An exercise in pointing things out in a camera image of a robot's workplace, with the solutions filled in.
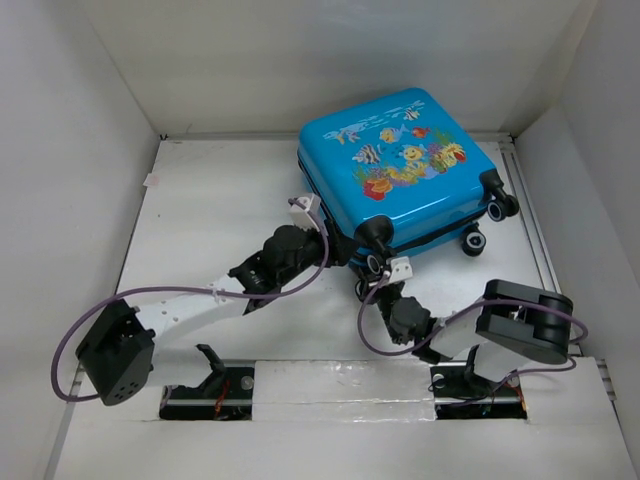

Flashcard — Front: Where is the blue kids suitcase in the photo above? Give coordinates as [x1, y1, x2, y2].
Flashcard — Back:
[297, 87, 519, 273]

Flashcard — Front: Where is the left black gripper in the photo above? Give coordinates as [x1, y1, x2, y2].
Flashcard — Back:
[277, 218, 357, 286]

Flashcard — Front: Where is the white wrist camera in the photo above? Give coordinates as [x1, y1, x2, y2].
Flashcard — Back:
[288, 193, 320, 231]
[388, 256, 413, 283]

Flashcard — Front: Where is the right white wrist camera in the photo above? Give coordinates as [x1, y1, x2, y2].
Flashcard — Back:
[388, 256, 413, 283]

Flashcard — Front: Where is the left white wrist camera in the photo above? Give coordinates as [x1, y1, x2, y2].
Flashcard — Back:
[288, 193, 320, 231]

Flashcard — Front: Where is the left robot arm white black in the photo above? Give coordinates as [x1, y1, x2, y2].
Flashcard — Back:
[76, 223, 357, 406]

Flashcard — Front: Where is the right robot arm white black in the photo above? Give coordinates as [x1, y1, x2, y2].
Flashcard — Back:
[363, 279, 587, 394]

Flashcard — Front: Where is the aluminium frame rail right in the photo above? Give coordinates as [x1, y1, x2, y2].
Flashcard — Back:
[499, 134, 584, 356]

